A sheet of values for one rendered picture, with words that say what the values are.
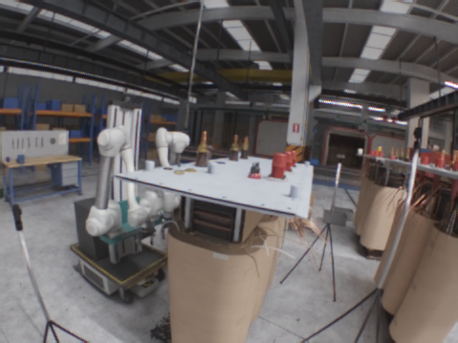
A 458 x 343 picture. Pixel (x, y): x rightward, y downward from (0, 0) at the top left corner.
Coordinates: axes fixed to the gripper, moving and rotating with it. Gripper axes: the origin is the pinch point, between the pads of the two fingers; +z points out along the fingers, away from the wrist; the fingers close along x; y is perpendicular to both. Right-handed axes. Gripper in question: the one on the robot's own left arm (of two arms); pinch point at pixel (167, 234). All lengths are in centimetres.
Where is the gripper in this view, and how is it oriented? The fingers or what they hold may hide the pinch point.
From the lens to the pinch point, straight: 202.4
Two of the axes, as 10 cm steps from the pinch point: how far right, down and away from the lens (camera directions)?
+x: 4.0, -1.0, 9.1
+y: 9.1, 1.5, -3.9
